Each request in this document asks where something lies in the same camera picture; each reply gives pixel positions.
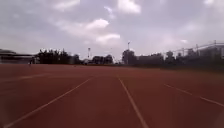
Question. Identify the tall floodlight pole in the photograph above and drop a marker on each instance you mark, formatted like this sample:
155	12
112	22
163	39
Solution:
89	52
128	46

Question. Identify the row of dark trees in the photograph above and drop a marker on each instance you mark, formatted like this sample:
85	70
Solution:
53	57

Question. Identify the person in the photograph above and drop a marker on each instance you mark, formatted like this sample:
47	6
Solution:
32	61

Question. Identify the low grandstand building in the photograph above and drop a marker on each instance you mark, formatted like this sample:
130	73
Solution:
15	58

